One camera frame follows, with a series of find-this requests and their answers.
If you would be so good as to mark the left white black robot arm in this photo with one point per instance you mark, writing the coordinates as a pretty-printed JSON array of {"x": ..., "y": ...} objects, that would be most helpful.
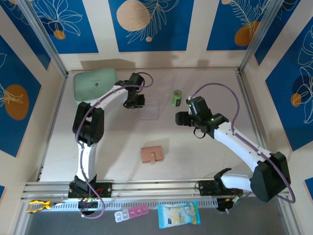
[{"x": 89, "y": 156}]

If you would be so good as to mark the clear acrylic card stand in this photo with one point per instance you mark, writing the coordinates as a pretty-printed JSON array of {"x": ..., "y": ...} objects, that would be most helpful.
[{"x": 150, "y": 112}]

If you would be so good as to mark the green cylindrical can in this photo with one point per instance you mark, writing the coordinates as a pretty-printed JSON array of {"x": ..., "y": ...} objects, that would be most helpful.
[{"x": 177, "y": 98}]

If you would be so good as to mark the mint green zipper pouch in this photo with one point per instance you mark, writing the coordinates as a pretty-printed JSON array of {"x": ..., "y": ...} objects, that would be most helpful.
[{"x": 93, "y": 83}]

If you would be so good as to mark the blue snack packet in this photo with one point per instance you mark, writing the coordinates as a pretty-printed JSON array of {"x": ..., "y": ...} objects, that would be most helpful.
[{"x": 176, "y": 216}]

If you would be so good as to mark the pink white pill organizer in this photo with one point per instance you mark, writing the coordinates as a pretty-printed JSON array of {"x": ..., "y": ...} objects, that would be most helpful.
[{"x": 132, "y": 212}]

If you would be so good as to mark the aluminium side rail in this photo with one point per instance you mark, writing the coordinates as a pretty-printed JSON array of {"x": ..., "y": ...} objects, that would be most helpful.
[
  {"x": 57, "y": 107},
  {"x": 251, "y": 107}
]

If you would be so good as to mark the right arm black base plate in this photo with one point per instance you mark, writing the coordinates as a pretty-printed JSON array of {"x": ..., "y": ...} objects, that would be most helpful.
[{"x": 205, "y": 187}]

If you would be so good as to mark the blue floral wall poster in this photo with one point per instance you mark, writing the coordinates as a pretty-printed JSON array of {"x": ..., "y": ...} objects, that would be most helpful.
[
  {"x": 288, "y": 110},
  {"x": 171, "y": 36},
  {"x": 2, "y": 192},
  {"x": 29, "y": 35},
  {"x": 220, "y": 29},
  {"x": 80, "y": 36},
  {"x": 281, "y": 31},
  {"x": 24, "y": 134},
  {"x": 309, "y": 186}
]

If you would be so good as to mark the aluminium front rail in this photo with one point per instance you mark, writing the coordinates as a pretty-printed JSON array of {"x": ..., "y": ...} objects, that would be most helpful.
[{"x": 151, "y": 187}]

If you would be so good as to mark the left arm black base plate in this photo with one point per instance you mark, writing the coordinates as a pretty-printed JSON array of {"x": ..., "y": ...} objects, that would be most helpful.
[{"x": 105, "y": 189}]

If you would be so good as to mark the aluminium corner post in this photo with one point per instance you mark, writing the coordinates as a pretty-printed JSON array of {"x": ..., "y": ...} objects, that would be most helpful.
[
  {"x": 261, "y": 36},
  {"x": 43, "y": 36}
]

